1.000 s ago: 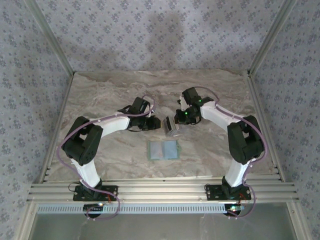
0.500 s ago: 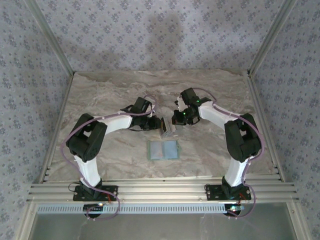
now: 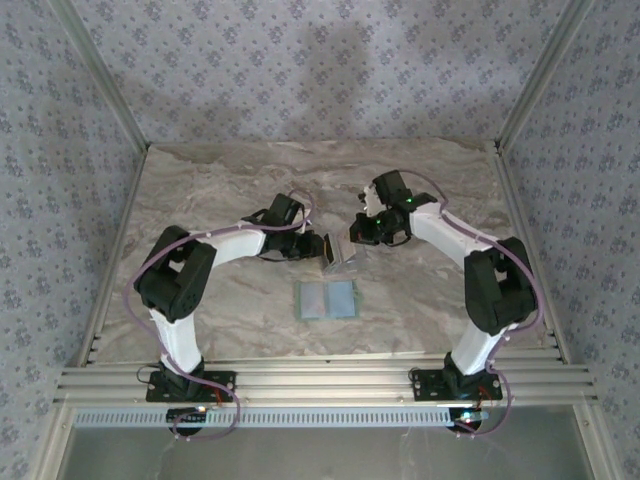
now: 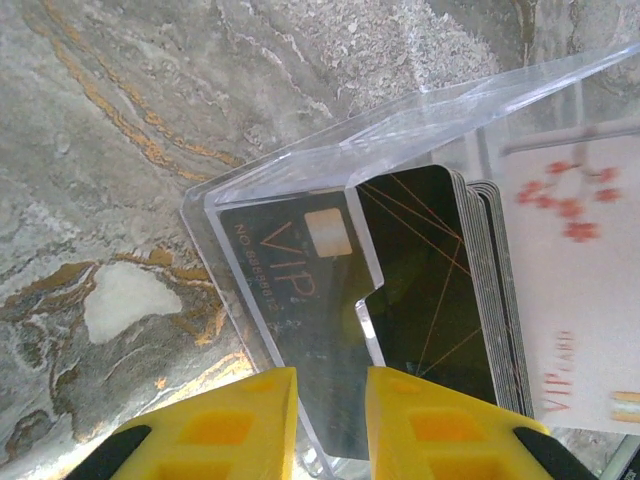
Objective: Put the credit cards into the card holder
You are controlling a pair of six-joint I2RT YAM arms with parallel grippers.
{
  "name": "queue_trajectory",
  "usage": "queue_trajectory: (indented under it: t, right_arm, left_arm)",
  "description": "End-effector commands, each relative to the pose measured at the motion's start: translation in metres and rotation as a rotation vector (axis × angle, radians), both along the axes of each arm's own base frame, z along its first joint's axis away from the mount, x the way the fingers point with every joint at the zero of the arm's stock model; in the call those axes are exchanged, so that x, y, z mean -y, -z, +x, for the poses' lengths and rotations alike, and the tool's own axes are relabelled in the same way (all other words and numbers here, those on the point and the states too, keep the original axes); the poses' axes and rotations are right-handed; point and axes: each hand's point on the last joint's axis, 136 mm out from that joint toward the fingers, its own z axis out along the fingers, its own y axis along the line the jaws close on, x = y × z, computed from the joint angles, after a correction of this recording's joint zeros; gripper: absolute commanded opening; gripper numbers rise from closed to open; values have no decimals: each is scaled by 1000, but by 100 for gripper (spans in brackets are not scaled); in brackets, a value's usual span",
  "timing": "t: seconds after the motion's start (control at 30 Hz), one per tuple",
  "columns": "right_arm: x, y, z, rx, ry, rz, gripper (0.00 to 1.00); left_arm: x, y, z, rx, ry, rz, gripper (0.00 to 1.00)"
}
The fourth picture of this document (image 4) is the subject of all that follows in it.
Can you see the black VIP card stack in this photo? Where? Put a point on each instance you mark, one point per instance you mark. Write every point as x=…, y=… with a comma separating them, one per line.
x=425, y=260

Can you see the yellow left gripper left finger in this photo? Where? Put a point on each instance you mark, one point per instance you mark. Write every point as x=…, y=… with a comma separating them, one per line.
x=215, y=430

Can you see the white VIP card red flowers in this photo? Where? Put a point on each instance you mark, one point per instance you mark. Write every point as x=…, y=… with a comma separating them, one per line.
x=575, y=300

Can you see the clear acrylic card box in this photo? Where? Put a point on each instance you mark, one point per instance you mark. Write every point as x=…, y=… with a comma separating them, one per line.
x=280, y=170

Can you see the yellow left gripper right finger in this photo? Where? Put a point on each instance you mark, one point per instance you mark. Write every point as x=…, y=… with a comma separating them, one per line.
x=440, y=435

